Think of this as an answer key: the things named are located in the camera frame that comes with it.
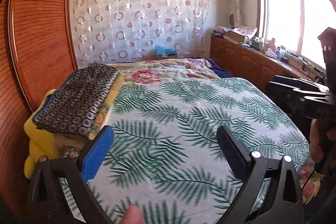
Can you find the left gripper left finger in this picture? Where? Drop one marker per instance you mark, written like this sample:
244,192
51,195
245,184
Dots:
46,201

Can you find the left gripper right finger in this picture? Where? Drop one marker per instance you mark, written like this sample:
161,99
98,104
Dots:
270,192

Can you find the navy circle-patterned garment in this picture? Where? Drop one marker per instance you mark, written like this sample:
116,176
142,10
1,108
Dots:
72,108

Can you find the person's right hand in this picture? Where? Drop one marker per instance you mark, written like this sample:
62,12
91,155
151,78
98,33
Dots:
316,152

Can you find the person's left hand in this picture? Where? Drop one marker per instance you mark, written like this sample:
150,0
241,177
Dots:
132,215

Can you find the yellow plush toy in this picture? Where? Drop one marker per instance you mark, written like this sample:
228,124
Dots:
41,142

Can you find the wooden side cabinet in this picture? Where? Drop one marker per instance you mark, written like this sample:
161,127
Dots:
253,65

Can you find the brown gold patterned garment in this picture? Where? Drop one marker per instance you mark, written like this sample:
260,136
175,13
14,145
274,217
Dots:
104,112

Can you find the dark blue blanket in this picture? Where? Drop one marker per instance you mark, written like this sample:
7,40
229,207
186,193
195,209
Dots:
222,73

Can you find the cardboard box on cabinet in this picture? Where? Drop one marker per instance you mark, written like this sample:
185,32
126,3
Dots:
242,34

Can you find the palm leaf print blanket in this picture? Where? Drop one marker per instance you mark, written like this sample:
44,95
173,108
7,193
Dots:
165,157

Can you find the teal object at headboard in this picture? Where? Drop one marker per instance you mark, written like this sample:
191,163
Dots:
164,53

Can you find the floral bed quilt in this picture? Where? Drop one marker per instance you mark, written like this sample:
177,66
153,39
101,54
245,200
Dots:
165,71

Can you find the wooden slatted wardrobe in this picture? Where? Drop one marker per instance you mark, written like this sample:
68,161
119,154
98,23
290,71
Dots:
36,55

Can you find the sheer circle-patterned curtain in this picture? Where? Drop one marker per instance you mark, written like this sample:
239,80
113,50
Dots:
118,31

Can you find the window with wooden frame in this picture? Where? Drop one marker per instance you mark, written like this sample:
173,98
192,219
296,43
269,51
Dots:
296,25

